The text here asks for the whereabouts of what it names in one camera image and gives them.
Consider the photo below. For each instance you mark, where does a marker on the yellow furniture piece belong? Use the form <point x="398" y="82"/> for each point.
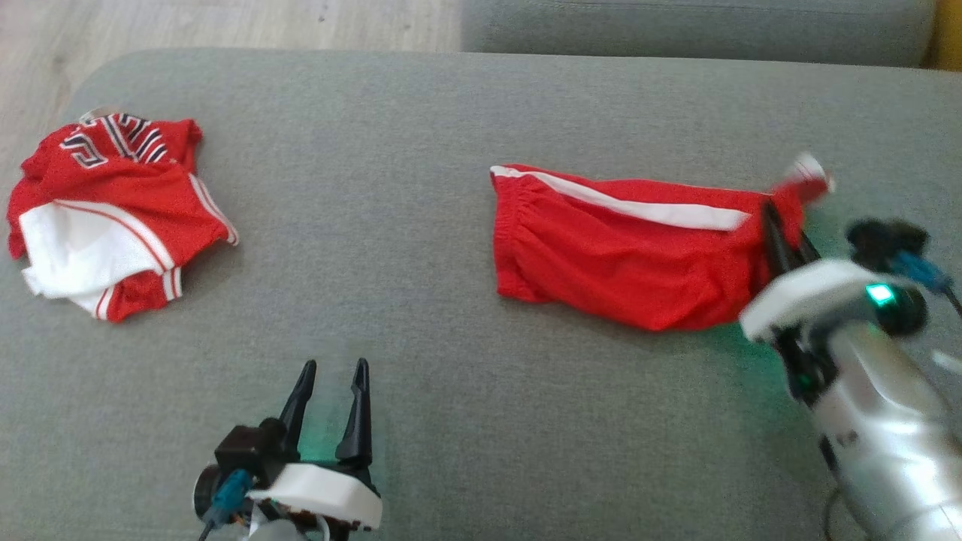
<point x="948" y="34"/>

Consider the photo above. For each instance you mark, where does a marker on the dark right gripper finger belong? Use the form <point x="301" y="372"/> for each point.
<point x="808" y="252"/>
<point x="778" y="244"/>

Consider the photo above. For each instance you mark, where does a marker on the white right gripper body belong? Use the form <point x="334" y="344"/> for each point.
<point x="804" y="297"/>

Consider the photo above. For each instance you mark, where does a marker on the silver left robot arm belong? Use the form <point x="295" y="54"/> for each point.
<point x="282" y="532"/>

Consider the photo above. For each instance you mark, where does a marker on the small grey sofa cushion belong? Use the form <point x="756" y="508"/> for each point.
<point x="676" y="30"/>

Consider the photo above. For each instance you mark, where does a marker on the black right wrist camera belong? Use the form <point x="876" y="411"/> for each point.
<point x="883" y="237"/>

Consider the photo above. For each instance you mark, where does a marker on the red shorts with white stripe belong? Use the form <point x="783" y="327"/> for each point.
<point x="624" y="263"/>

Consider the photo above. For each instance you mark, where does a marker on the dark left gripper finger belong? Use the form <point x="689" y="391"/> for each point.
<point x="299" y="409"/>
<point x="357" y="428"/>

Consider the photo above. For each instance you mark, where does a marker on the large grey sofa seat cushion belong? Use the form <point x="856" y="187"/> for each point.
<point x="451" y="376"/>

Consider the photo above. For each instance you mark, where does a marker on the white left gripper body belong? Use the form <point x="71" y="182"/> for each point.
<point x="323" y="496"/>

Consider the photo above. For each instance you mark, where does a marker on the red and white sports jersey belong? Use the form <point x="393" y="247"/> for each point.
<point x="113" y="218"/>

